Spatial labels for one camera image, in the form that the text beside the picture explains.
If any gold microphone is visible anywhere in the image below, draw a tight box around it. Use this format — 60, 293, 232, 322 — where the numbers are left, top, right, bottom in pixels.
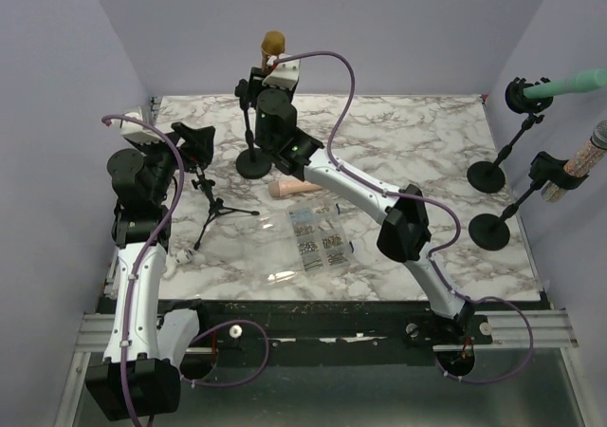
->
260, 30, 285, 72

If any black round-base mic stand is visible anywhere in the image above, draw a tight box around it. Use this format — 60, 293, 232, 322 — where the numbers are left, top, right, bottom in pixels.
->
234, 79, 271, 179

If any black tripod mic stand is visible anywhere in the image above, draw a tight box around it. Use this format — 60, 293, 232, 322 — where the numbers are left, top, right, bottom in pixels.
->
186, 159, 260, 251

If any pink microphone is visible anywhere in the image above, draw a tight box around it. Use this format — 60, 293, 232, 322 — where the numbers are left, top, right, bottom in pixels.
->
268, 179, 322, 198

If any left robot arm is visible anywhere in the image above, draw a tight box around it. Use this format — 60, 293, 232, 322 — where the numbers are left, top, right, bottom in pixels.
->
85, 122, 215, 423

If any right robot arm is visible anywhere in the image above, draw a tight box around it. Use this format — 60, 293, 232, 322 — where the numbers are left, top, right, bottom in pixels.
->
241, 66, 473, 343

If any black stand holding teal mic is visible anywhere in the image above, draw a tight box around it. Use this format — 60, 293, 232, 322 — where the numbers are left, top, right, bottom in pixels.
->
467, 77, 554, 194

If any black stand holding glitter mic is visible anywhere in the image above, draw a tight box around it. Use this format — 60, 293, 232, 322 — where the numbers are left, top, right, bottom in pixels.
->
468, 152, 588, 251

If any teal microphone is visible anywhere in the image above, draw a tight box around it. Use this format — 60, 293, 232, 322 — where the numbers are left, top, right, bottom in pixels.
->
523, 69, 607, 100

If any glitter microphone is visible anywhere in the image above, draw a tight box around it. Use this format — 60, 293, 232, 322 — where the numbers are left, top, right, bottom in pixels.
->
542, 121, 606, 203

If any white plastic faucet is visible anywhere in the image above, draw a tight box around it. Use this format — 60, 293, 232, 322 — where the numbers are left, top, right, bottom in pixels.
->
162, 249, 195, 280

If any clear plastic screw box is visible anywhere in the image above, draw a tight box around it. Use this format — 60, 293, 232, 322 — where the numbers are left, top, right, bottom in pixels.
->
236, 200, 354, 285

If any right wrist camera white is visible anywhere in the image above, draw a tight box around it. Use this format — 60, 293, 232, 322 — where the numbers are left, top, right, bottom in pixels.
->
262, 54, 301, 92

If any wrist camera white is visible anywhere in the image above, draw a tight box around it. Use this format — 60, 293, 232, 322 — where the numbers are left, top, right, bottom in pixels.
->
101, 106, 173, 145
262, 54, 301, 92

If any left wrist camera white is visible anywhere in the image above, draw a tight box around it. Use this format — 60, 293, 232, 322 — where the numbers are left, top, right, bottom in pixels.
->
101, 106, 173, 145

